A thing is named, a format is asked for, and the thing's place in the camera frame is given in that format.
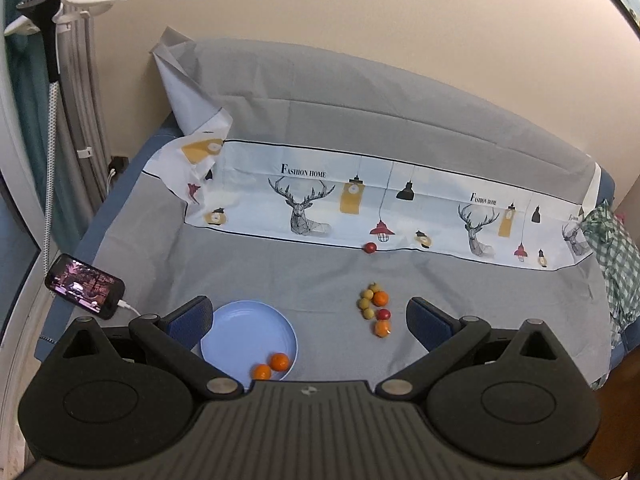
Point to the green checkered cloth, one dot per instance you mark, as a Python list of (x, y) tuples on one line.
[(617, 260)]

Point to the white clothes hanger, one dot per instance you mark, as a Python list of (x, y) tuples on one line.
[(85, 2)]

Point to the light blue plate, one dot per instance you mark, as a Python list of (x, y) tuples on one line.
[(240, 330)]

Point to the grey printed bedsheet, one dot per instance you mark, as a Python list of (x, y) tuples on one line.
[(300, 135)]

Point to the white curtain clip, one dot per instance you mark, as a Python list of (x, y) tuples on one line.
[(84, 151)]

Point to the black wall plug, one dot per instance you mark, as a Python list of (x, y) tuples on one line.
[(118, 163)]

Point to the orange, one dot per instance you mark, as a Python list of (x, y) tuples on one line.
[(380, 298), (383, 328), (279, 361), (261, 371)]

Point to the grey curtain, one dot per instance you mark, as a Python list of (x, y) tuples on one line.
[(82, 90)]

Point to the small red fruit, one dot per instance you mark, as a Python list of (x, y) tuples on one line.
[(370, 247), (384, 314)]

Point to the small green fruit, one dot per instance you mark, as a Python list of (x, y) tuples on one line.
[(368, 314), (375, 287), (363, 303), (368, 294)]

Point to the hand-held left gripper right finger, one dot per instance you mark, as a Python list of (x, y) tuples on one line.
[(426, 321)]

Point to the white door frame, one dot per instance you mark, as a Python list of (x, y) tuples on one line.
[(17, 200)]

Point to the black smartphone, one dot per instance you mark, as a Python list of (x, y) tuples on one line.
[(82, 285)]

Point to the black garment steamer head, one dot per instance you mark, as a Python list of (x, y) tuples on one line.
[(42, 20)]

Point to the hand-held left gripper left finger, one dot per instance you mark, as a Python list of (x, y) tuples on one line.
[(189, 321)]

